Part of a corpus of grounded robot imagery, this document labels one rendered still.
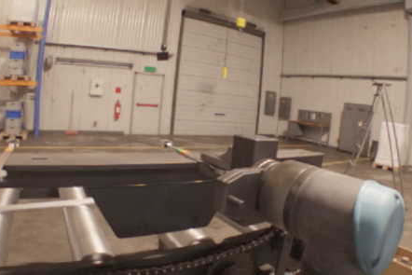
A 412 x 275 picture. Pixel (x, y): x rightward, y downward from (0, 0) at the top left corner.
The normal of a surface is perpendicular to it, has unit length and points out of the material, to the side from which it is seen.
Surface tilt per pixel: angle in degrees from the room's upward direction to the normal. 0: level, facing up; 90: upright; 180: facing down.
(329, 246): 90
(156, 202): 90
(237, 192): 90
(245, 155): 90
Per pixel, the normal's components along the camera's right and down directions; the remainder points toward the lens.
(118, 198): 0.53, 0.15
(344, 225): -0.81, -0.20
